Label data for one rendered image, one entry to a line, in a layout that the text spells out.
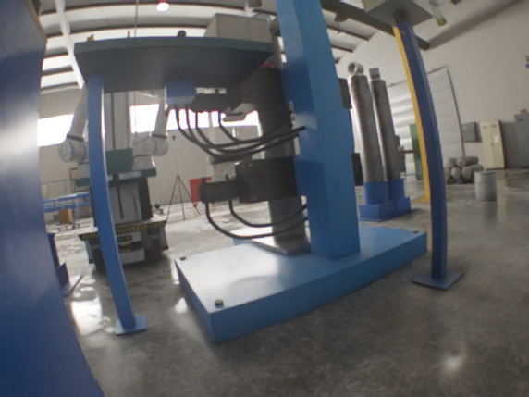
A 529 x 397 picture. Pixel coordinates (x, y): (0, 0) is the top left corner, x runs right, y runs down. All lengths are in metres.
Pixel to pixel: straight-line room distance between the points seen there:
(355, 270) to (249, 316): 0.49
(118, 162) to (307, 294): 1.81
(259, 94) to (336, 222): 0.70
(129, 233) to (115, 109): 1.10
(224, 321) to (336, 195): 0.70
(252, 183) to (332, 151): 0.39
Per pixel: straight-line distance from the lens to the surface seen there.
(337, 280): 1.09
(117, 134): 2.44
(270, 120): 1.59
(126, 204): 2.37
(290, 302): 0.98
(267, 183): 1.26
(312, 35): 1.37
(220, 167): 9.45
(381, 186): 2.72
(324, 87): 1.26
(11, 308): 0.46
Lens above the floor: 0.50
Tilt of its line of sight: 3 degrees down
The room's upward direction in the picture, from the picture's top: 7 degrees counter-clockwise
